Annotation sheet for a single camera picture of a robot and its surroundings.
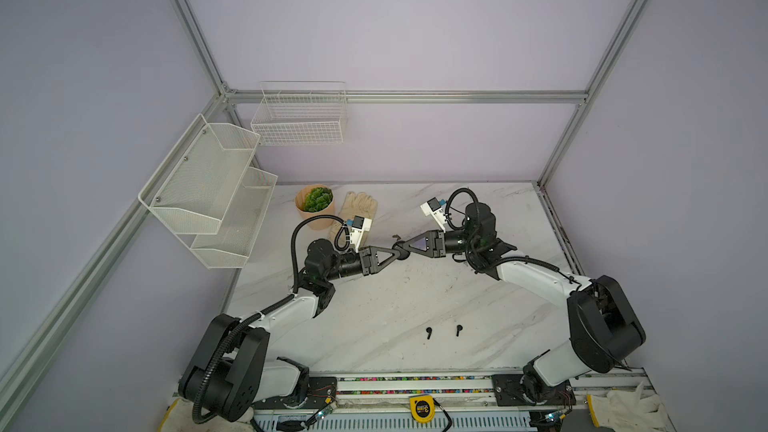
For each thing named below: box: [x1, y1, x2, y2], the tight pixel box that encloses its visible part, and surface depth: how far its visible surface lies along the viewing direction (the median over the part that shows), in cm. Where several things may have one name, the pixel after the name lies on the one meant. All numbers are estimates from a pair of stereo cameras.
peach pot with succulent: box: [294, 184, 335, 231], surface depth 103 cm
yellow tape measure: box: [409, 394, 443, 424], surface depth 71 cm
